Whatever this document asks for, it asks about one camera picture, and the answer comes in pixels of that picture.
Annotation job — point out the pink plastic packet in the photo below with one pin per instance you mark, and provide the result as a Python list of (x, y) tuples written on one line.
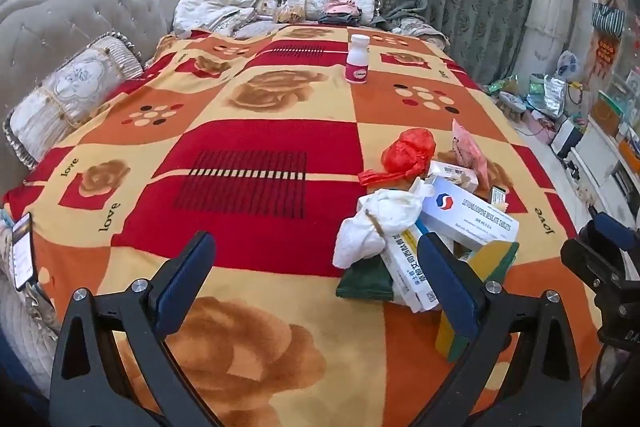
[(470, 152)]

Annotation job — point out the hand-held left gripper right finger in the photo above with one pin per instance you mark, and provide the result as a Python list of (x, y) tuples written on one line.
[(452, 294)]

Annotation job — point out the white box yellow-blue stripes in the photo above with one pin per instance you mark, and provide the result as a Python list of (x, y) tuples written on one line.
[(407, 272)]

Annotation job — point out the dark folded cloth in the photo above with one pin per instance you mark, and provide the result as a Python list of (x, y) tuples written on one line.
[(337, 20)]

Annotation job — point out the red orange printed blanket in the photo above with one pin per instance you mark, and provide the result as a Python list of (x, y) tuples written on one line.
[(250, 117)]

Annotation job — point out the small dark carton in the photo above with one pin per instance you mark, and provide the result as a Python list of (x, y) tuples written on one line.
[(498, 197)]

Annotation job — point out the yellow green sponge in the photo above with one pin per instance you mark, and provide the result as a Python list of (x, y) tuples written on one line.
[(500, 257)]

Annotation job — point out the crumpled white cloth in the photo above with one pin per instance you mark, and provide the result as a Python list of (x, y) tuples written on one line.
[(210, 14)]

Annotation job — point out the small white stool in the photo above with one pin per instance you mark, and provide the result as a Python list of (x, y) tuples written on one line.
[(512, 103)]

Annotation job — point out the white pill bottle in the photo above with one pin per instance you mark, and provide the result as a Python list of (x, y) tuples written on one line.
[(356, 62)]

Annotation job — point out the pink folded cloth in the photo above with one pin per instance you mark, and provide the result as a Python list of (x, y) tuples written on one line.
[(341, 5)]

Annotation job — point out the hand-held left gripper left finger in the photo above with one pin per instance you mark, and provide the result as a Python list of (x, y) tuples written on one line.
[(182, 292)]

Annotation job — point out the white lace-covered column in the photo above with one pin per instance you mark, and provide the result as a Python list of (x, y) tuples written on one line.
[(547, 12)]

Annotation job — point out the black smartphone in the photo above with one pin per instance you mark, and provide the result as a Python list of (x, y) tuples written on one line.
[(22, 252)]

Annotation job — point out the green foil packet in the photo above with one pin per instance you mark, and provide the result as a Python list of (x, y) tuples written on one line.
[(502, 86)]

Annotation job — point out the striped ruffled bolster cushion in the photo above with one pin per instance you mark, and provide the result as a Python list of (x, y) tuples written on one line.
[(70, 92)]

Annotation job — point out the striped green tote bag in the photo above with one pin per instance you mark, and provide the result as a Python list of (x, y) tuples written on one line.
[(608, 22)]

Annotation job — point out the pillows and clothes pile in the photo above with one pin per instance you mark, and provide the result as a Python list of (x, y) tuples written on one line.
[(310, 2)]

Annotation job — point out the grey tufted sofa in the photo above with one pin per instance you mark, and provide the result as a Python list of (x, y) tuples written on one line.
[(50, 27)]

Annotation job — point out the white low cabinet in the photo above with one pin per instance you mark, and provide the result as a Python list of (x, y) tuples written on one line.
[(600, 152)]

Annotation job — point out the white plastic bag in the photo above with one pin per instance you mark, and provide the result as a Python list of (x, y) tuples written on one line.
[(370, 227)]

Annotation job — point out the white box red-blue logo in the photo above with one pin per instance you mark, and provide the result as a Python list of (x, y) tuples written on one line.
[(475, 217)]

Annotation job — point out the dark green cloth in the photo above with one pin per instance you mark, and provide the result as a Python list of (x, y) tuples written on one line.
[(362, 284)]

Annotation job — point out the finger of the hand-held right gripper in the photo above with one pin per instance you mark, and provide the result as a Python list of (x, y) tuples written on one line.
[(617, 231), (582, 257)]

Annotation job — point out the red plastic bag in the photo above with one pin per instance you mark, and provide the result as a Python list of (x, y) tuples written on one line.
[(405, 152)]

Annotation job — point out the white barcode box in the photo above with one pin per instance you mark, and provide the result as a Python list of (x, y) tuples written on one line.
[(450, 172)]

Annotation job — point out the silver foil bag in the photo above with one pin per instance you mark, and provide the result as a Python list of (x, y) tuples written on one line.
[(550, 94)]

